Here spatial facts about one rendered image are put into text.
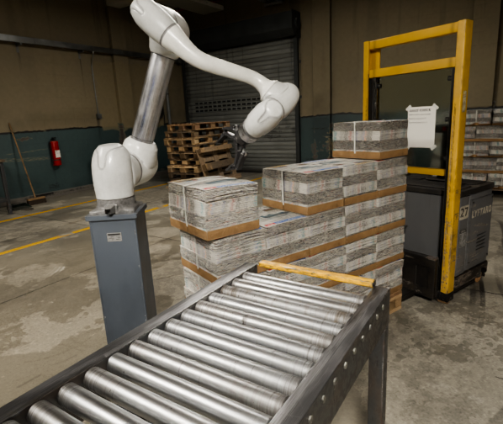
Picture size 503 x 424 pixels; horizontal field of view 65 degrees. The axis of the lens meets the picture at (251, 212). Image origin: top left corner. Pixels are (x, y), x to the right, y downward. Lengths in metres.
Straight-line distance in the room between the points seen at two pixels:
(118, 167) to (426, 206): 2.26
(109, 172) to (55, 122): 7.30
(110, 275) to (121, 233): 0.19
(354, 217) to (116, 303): 1.38
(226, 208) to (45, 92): 7.39
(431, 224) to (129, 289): 2.22
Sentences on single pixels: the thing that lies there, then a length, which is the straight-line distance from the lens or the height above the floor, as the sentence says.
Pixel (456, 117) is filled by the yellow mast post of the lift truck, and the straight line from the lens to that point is 2.84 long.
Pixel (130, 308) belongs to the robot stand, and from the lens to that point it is 1.81.
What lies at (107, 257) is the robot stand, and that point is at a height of 0.82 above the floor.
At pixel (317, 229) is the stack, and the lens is 2.17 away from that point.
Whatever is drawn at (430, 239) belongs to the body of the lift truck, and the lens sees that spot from 3.22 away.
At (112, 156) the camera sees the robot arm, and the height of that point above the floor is 1.23.
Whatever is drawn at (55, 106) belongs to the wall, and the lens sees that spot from 8.97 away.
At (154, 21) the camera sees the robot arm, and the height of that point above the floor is 1.71.
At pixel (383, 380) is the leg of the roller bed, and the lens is 1.46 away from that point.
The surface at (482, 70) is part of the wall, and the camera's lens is 8.34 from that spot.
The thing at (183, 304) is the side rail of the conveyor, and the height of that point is 0.80.
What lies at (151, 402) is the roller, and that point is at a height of 0.80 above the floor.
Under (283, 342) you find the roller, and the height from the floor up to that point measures 0.80.
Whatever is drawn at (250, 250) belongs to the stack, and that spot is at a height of 0.74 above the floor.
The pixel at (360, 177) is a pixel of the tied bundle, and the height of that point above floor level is 0.98.
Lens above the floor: 1.35
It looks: 13 degrees down
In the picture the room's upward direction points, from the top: 3 degrees counter-clockwise
